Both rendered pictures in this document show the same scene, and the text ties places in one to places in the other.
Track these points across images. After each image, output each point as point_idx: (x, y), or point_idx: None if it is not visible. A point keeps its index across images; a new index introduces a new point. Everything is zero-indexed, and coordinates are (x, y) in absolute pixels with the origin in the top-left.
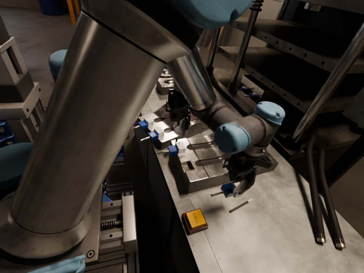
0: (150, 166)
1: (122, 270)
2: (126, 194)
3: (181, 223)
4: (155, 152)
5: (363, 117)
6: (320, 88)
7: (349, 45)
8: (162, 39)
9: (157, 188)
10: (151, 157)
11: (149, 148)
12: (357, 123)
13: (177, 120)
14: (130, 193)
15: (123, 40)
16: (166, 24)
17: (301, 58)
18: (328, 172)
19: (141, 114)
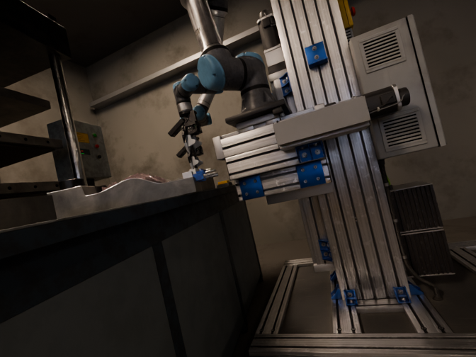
0: (197, 331)
1: (296, 279)
2: (270, 329)
3: (231, 185)
4: (210, 189)
5: (88, 171)
6: (76, 156)
7: (69, 122)
8: None
9: (217, 300)
10: (191, 297)
11: (180, 297)
12: (88, 176)
13: (197, 134)
14: (261, 331)
15: None
16: None
17: (23, 143)
18: None
19: (171, 197)
